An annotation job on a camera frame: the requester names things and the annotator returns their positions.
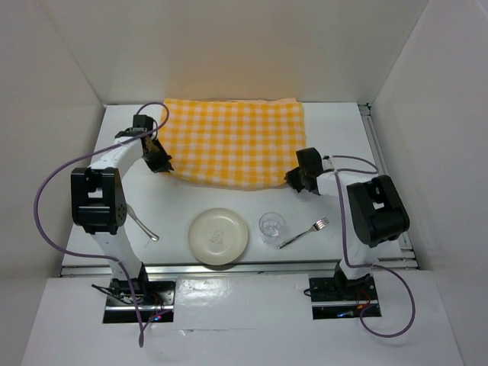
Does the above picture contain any yellow white checkered cloth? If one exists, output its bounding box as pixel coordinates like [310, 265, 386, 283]
[159, 98, 306, 190]

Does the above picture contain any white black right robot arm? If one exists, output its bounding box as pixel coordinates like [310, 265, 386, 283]
[154, 148, 409, 300]

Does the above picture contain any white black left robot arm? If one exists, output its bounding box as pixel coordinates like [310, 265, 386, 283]
[70, 114, 173, 304]

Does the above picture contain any clear drinking glass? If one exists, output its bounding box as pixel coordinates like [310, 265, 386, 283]
[258, 212, 286, 246]

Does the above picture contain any silver fork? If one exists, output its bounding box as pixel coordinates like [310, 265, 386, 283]
[278, 217, 329, 249]

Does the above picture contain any silver table knife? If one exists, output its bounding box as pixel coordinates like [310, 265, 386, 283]
[127, 204, 159, 242]

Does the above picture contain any cream round plate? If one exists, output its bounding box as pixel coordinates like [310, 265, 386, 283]
[187, 207, 249, 266]

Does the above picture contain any aluminium right side rail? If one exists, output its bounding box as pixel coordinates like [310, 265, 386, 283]
[358, 104, 419, 270]

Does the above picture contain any aluminium rail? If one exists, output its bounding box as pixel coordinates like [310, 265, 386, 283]
[59, 259, 420, 278]
[358, 104, 419, 270]

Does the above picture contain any aluminium front rail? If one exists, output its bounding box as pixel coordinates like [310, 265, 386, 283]
[59, 259, 420, 278]

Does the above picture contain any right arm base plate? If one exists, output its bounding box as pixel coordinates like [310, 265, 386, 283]
[303, 275, 381, 320]

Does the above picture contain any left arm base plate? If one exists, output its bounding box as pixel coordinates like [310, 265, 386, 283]
[91, 281, 176, 324]

